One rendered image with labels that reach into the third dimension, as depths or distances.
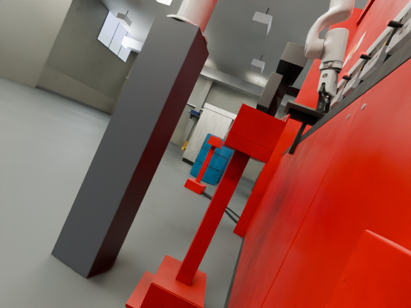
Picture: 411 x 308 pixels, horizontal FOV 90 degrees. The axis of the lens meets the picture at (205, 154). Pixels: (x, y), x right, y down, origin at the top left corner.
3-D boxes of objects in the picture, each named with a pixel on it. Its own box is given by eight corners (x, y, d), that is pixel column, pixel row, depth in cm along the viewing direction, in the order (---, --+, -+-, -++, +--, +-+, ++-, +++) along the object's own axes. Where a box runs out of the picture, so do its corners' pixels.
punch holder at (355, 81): (340, 96, 110) (353, 68, 110) (357, 102, 108) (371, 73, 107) (352, 85, 96) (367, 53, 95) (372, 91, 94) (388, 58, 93)
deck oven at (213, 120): (213, 176, 536) (241, 117, 530) (179, 159, 559) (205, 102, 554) (221, 174, 666) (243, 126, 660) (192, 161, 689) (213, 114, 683)
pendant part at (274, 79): (254, 114, 252) (266, 87, 251) (263, 118, 250) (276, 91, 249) (256, 103, 208) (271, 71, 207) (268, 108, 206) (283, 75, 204)
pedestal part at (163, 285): (145, 272, 91) (156, 249, 91) (195, 297, 90) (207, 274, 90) (124, 306, 71) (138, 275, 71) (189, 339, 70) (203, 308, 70)
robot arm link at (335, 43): (320, 60, 84) (346, 60, 82) (327, 26, 83) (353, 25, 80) (315, 66, 92) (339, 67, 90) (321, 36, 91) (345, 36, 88)
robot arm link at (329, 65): (339, 58, 81) (338, 66, 81) (345, 66, 87) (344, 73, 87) (317, 62, 87) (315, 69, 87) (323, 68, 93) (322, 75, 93)
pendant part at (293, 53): (251, 126, 260) (279, 65, 257) (269, 134, 256) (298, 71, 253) (252, 117, 210) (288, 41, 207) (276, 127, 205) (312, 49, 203)
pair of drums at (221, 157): (185, 172, 397) (204, 129, 394) (200, 171, 517) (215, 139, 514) (219, 190, 380) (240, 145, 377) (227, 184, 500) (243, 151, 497)
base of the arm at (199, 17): (155, 11, 75) (175, -36, 74) (174, 41, 94) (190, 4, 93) (200, 25, 71) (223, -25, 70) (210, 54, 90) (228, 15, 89)
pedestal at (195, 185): (188, 185, 302) (212, 134, 299) (203, 193, 295) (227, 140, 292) (183, 186, 283) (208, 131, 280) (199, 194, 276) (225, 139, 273)
